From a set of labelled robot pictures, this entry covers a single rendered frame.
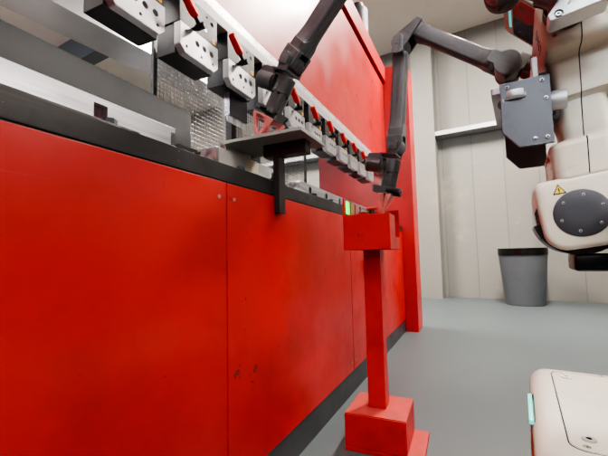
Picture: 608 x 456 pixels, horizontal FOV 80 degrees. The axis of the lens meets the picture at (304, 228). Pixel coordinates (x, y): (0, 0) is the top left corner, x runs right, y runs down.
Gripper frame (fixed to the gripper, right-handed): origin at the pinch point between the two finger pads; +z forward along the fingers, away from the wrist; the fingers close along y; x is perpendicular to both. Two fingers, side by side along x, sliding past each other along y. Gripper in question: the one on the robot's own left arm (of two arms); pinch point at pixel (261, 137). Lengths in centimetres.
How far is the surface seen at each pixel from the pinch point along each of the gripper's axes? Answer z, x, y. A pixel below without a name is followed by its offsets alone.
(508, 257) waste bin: -4, 104, -400
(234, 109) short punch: -4.8, -13.8, 0.7
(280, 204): 15.6, 16.2, -0.2
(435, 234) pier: 10, 13, -452
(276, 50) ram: -33.5, -26.8, -22.7
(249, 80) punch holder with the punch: -15.7, -15.9, -2.7
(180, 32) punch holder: -14.9, -15.3, 28.4
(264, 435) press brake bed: 73, 46, 8
